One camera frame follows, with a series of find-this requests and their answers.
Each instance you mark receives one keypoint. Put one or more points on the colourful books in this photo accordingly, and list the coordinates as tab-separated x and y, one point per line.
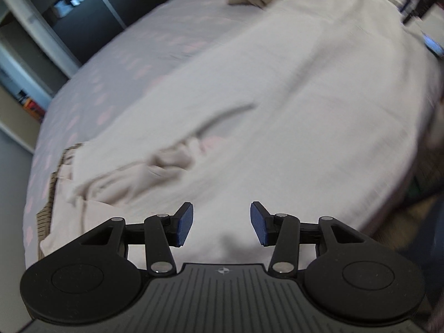
31	105

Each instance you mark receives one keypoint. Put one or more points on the dark wardrobe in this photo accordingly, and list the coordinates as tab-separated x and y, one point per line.
86	34

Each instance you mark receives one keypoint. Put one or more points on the bed with pink dotted sheet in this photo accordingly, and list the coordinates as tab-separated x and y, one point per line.
138	52

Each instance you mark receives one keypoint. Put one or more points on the white muslin garment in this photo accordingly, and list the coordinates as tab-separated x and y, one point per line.
295	111

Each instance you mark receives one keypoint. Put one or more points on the brown striped cloth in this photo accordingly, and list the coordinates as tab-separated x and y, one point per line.
45	215

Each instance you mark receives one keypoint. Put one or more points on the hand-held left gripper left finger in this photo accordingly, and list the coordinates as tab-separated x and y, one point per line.
184	223

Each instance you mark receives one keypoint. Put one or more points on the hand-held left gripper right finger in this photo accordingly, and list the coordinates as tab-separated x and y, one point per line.
260	223

